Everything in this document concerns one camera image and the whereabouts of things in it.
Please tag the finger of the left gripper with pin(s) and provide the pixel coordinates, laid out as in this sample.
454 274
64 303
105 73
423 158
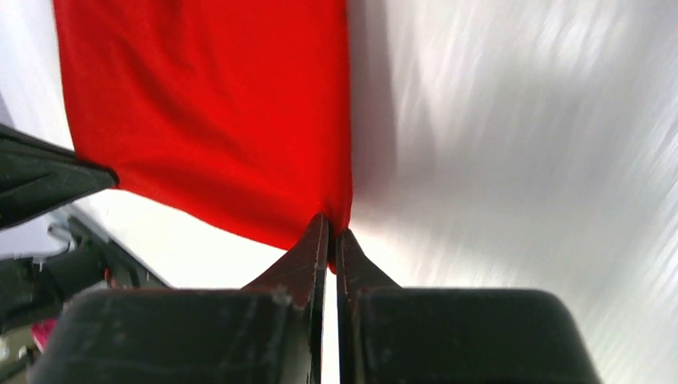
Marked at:
38 177

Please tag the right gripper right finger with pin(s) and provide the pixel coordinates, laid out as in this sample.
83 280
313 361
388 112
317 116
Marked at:
392 334

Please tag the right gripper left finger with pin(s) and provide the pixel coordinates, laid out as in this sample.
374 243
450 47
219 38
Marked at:
269 331

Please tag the red t shirt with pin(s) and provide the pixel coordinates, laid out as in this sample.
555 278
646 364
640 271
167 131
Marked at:
236 112

